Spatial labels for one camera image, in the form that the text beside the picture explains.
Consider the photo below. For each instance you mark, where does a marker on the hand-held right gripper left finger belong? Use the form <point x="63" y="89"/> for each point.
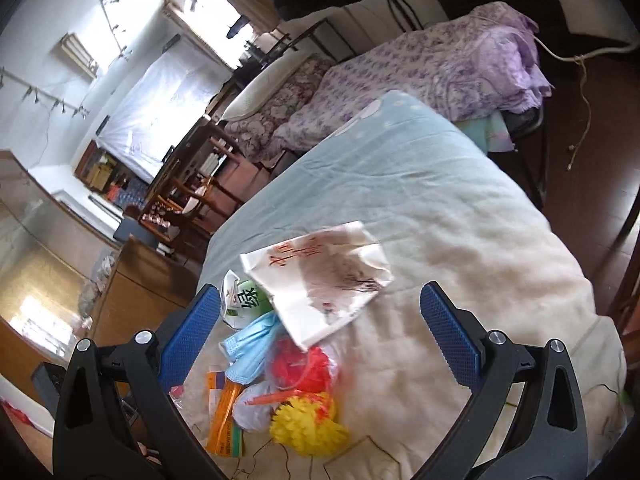
<point x="192" y="332"/>

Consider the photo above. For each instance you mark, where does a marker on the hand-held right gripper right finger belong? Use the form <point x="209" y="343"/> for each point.
<point x="447" y="332"/>

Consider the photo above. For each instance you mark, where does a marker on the green and white snack packet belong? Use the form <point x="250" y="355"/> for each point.
<point x="240" y="302"/>

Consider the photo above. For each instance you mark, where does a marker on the blue face mask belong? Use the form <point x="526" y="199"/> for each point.
<point x="250" y="350"/>

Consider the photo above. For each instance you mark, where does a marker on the orange cardboard box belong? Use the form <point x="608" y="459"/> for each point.
<point x="225" y="420"/>

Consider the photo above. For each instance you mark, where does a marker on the white plastic bag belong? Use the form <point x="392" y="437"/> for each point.
<point x="250" y="407"/>

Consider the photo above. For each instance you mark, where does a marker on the white paper bag red print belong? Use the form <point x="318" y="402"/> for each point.
<point x="325" y="280"/>

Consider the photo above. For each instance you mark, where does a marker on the light wooden wardrobe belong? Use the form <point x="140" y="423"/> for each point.
<point x="135" y="300"/>

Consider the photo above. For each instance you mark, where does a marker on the clear plastic bag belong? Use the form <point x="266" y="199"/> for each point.
<point x="97" y="282"/>

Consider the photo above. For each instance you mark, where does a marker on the wooden dining table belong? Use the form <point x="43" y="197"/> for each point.
<point x="170" y="215"/>

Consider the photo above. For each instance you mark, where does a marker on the wooden chair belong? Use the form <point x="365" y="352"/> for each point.
<point x="220" y="170"/>

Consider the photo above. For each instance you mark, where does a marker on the wooden shelf with items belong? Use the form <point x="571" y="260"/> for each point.
<point x="102" y="172"/>

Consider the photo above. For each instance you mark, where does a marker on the turquoise floral cloth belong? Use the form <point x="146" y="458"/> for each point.
<point x="487" y="130"/>

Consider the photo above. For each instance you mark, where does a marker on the white cover sheet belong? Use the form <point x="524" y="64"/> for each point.
<point x="160" y="105"/>

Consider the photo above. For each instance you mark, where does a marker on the red and white floral quilt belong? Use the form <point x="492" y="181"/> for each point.
<point x="280" y="105"/>

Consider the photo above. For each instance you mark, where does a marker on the white pillow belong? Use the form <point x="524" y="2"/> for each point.
<point x="260" y="87"/>

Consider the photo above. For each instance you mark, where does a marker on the purple floral blanket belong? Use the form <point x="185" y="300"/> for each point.
<point x="425" y="70"/>

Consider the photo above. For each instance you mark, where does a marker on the window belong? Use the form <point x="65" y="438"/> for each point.
<point x="210" y="10"/>

